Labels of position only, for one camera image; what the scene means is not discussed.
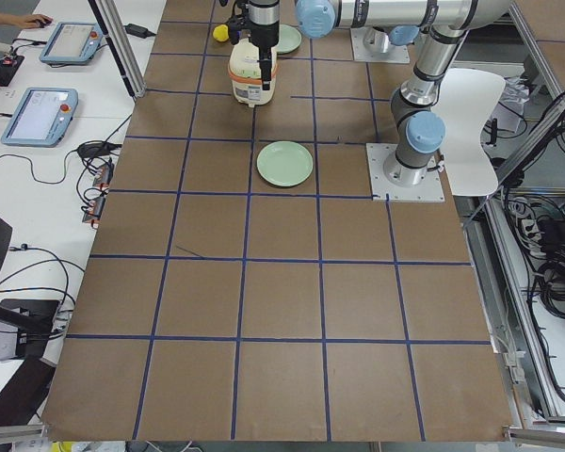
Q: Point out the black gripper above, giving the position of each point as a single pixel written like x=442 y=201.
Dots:
x=266 y=32

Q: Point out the white orange rice cooker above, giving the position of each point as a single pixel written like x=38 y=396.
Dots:
x=245 y=74

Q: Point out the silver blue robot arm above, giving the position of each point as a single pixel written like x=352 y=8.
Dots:
x=421 y=132

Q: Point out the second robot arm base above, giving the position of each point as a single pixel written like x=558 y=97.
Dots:
x=395 y=37

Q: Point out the person's hand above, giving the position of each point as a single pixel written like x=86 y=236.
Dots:
x=30 y=21

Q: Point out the green plate far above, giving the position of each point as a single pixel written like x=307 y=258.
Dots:
x=289 y=39

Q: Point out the green plate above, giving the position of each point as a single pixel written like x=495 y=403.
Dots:
x=289 y=39
x=285 y=163

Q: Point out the yellow lemon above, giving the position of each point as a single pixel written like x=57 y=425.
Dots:
x=221 y=33

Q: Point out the green plate centre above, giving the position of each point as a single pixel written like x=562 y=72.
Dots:
x=285 y=163

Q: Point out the black power adapter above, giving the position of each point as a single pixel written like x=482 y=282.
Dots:
x=138 y=31

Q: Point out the upper blue teach pendant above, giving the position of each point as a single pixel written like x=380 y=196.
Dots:
x=72 y=43

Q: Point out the blue teach pendant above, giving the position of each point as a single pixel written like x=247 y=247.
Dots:
x=41 y=118
x=72 y=43

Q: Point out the white chair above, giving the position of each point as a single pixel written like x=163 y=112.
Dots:
x=467 y=99

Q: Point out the square robot mounting plate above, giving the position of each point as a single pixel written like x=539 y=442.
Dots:
x=405 y=188

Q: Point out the lower blue teach pendant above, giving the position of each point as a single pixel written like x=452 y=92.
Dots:
x=41 y=118

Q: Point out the aluminium frame post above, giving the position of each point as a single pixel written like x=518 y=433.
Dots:
x=108 y=18

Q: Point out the black camera stand base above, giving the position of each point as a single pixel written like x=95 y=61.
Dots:
x=25 y=327

